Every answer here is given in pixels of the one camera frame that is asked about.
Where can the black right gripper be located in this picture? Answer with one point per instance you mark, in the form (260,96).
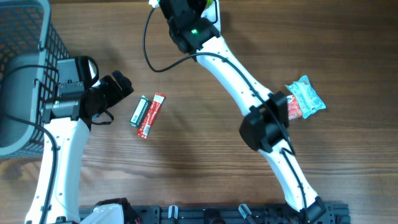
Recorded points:
(200,4)

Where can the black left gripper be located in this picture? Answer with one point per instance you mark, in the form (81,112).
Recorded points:
(109,81)

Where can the red snack stick packet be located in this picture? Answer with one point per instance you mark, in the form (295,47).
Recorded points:
(151,115)

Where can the green white gum box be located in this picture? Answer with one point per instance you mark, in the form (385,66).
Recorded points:
(140,112)

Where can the small orange candy box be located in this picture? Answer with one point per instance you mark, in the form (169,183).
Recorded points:
(294,110)

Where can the teal tissue packet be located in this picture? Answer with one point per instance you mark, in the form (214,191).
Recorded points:
(308,100)

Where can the green snack bag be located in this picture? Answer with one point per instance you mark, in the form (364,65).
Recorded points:
(209,3)

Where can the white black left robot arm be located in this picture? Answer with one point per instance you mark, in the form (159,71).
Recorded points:
(56,195)

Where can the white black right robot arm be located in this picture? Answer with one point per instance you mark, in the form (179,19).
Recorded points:
(264,126)

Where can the white barcode scanner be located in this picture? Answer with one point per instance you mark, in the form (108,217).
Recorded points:
(212,13)

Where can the dark grey mesh basket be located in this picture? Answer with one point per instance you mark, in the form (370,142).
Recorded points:
(30,50)

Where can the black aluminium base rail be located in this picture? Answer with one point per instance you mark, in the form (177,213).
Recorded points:
(266,214)

